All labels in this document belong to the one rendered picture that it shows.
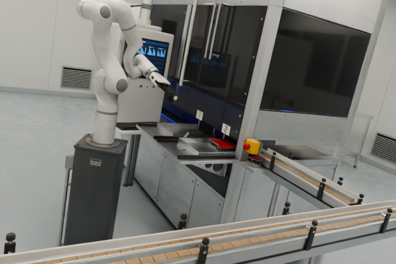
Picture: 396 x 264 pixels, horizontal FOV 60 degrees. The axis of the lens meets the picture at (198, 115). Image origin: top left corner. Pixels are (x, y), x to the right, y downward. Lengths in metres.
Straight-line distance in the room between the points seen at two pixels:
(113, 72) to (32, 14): 5.29
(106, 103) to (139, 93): 0.85
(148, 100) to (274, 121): 1.12
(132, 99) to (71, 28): 4.58
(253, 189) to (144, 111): 1.12
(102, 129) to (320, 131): 1.47
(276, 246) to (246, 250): 0.13
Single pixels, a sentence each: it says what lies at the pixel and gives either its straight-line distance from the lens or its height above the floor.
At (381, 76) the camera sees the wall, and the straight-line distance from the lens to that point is 6.92.
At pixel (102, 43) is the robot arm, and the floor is 1.43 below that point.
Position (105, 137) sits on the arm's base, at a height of 0.92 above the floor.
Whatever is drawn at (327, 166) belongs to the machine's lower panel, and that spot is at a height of 0.82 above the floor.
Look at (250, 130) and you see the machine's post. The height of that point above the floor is 1.08.
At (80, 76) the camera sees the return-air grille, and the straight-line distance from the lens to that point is 7.33.
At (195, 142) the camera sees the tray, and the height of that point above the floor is 0.88.
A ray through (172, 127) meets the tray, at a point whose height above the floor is 0.88.
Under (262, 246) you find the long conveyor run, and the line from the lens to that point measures 1.20.
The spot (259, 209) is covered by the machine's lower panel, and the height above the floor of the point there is 0.53.
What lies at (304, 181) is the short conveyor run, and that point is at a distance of 1.90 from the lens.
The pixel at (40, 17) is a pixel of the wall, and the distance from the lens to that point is 7.12.
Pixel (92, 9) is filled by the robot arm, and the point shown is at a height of 1.58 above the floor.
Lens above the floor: 1.52
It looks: 12 degrees down
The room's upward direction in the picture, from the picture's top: 11 degrees clockwise
